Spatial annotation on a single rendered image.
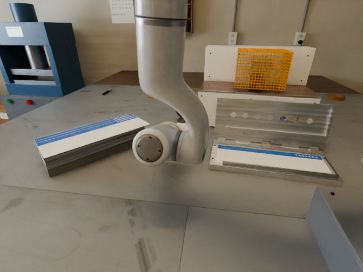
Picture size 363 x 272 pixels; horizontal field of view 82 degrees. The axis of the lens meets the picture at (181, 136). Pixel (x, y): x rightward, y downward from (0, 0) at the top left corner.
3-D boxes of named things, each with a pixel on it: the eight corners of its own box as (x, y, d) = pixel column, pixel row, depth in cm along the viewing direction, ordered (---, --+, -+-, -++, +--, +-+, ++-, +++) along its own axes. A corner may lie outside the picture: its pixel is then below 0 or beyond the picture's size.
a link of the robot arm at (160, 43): (228, 21, 38) (207, 153, 55) (147, 14, 41) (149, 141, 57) (224, 25, 31) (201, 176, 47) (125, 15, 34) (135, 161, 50)
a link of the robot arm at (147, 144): (187, 126, 55) (153, 120, 56) (175, 134, 42) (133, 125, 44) (182, 156, 57) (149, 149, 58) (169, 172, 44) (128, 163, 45)
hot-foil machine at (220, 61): (195, 126, 111) (198, 50, 94) (205, 103, 146) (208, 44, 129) (356, 141, 97) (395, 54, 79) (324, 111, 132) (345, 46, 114)
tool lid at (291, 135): (217, 97, 86) (217, 97, 88) (213, 141, 92) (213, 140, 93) (336, 105, 78) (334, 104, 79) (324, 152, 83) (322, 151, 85)
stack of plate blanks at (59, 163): (49, 177, 73) (40, 153, 69) (41, 162, 82) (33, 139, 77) (146, 141, 97) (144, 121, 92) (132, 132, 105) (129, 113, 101)
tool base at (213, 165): (208, 169, 78) (209, 161, 76) (213, 142, 96) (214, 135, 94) (341, 187, 69) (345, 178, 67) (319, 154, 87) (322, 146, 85)
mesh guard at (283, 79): (234, 88, 101) (238, 51, 93) (234, 79, 118) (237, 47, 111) (284, 90, 96) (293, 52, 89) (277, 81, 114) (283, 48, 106)
